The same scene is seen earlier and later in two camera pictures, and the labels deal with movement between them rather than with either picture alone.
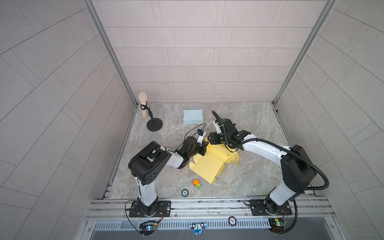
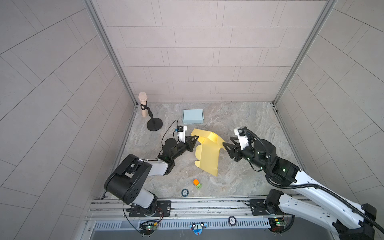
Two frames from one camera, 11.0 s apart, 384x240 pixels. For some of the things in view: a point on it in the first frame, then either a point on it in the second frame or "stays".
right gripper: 213,138 -> 235,150
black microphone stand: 154,124 stays
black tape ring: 182,192 stays
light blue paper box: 193,116 stays
